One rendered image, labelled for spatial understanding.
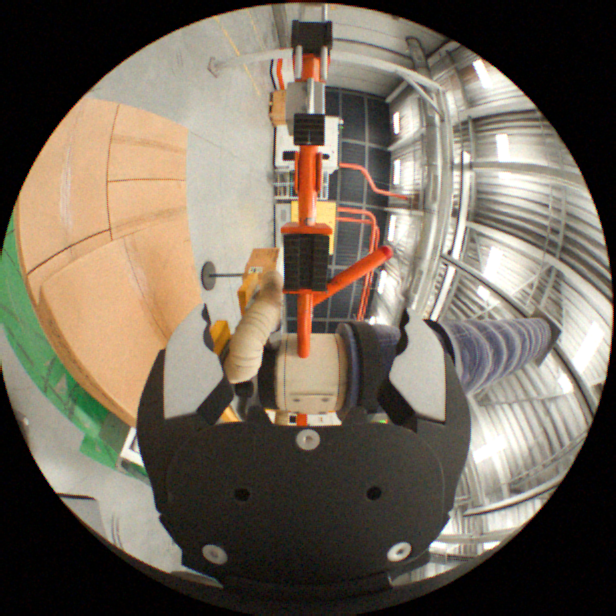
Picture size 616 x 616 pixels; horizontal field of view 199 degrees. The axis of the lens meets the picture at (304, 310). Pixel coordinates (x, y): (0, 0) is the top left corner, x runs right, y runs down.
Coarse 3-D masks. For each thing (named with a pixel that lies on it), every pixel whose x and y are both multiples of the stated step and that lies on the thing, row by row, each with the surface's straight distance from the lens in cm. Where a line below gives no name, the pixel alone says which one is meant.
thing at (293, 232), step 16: (288, 224) 24; (320, 224) 25; (288, 240) 20; (304, 240) 20; (320, 240) 20; (288, 256) 20; (304, 256) 21; (320, 256) 20; (288, 272) 21; (304, 272) 22; (320, 272) 21; (288, 288) 22; (304, 288) 23; (320, 288) 22
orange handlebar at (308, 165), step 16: (304, 64) 32; (304, 80) 29; (304, 160) 22; (320, 160) 22; (304, 176) 22; (320, 176) 22; (304, 192) 21; (304, 208) 21; (304, 224) 21; (304, 304) 25; (304, 320) 26; (304, 336) 28; (304, 352) 30; (304, 416) 38
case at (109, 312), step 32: (160, 224) 50; (96, 256) 38; (128, 256) 42; (160, 256) 48; (64, 288) 36; (96, 288) 37; (128, 288) 41; (160, 288) 47; (192, 288) 56; (64, 320) 35; (96, 320) 37; (128, 320) 40; (160, 320) 46; (64, 352) 57; (96, 352) 37; (128, 352) 40; (96, 384) 41; (128, 384) 41; (128, 416) 49
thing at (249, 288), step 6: (252, 276) 40; (246, 282) 38; (252, 282) 38; (240, 288) 35; (246, 288) 35; (252, 288) 38; (258, 288) 41; (240, 294) 35; (246, 294) 35; (252, 294) 38; (240, 300) 35; (246, 300) 35; (240, 306) 36
